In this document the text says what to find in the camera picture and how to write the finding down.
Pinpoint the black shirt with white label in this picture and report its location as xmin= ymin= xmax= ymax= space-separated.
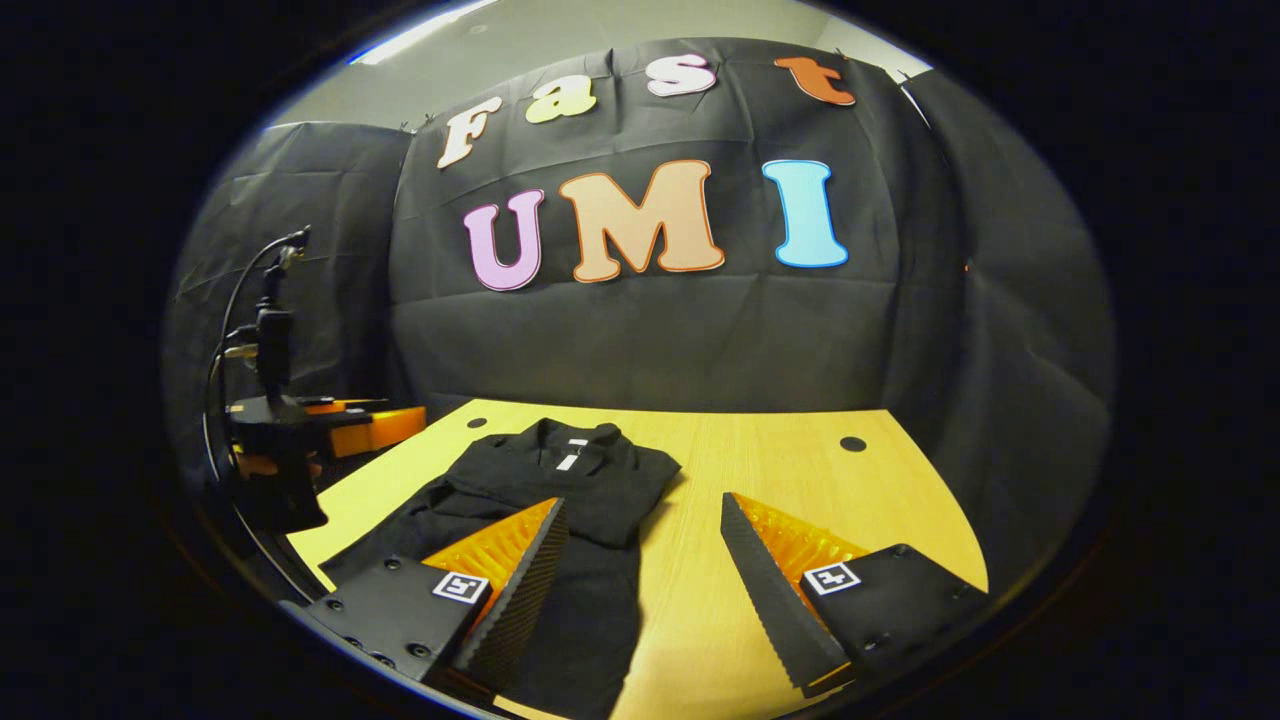
xmin=320 ymin=418 xmax=683 ymax=720

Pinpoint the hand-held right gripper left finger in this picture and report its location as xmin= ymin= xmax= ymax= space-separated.
xmin=303 ymin=497 xmax=570 ymax=696

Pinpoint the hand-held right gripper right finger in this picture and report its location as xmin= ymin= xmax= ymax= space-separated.
xmin=720 ymin=491 xmax=991 ymax=699

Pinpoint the black cable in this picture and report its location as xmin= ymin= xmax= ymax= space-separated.
xmin=203 ymin=234 xmax=301 ymax=483

